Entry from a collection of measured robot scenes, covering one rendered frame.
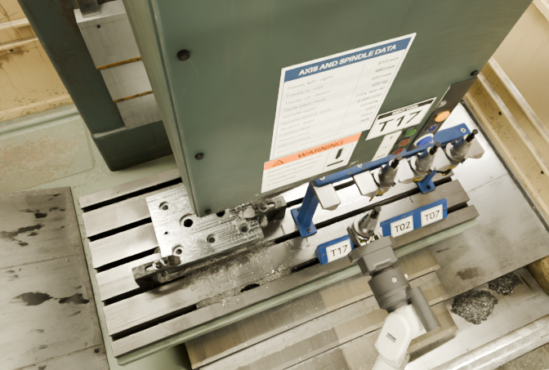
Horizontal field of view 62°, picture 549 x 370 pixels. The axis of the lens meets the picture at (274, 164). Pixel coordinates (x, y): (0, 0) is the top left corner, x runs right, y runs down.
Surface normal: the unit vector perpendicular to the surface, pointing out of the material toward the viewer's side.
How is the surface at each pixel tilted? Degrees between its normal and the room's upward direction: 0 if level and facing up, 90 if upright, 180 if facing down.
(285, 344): 8
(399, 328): 54
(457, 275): 24
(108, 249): 0
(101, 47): 91
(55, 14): 90
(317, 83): 90
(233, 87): 90
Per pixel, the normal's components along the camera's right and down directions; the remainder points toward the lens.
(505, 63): -0.93, 0.29
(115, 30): 0.37, 0.84
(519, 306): -0.04, -0.69
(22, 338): 0.44, -0.53
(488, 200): -0.31, -0.30
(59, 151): 0.07, -0.46
